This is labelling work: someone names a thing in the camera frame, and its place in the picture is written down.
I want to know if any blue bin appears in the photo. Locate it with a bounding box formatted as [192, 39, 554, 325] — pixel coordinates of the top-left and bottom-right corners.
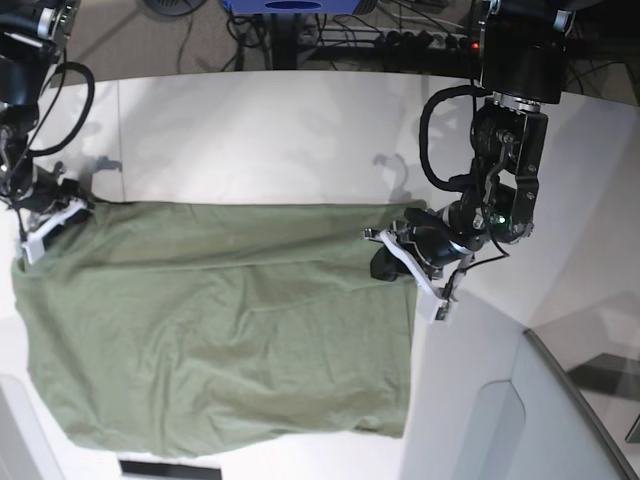
[223, 0, 359, 14]

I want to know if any white label with black bar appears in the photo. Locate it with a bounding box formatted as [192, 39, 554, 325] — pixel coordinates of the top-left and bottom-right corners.
[118, 455, 223, 480]

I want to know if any black power strip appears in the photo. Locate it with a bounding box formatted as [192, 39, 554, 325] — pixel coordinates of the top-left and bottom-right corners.
[374, 30, 480, 53]

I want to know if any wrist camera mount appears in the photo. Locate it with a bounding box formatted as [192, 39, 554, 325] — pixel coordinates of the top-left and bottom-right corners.
[19, 162, 96, 266]
[363, 227, 511, 324]

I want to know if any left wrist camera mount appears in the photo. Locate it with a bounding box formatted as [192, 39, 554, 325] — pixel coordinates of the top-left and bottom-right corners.
[363, 227, 511, 324]

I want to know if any black floor fan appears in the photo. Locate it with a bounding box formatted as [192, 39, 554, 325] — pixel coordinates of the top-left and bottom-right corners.
[143, 0, 206, 17]

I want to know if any grey metal table-side rail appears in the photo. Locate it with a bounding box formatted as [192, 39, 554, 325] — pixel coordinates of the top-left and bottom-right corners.
[524, 329, 639, 479]

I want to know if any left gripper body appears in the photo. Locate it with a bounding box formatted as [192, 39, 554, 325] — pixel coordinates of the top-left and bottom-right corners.
[404, 207, 483, 271]

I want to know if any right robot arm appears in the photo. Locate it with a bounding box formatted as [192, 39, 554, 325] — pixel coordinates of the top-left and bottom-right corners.
[1, 1, 95, 214]

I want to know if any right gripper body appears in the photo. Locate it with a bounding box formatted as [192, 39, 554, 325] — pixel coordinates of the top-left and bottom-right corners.
[9, 167, 80, 214]

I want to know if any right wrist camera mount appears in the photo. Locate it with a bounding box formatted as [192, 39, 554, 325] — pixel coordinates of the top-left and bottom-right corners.
[19, 162, 96, 266]

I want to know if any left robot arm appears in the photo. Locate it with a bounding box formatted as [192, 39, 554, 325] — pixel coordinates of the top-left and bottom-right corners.
[390, 1, 578, 280]

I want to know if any green t-shirt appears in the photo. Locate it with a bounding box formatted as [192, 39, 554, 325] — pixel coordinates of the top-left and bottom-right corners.
[11, 203, 416, 458]

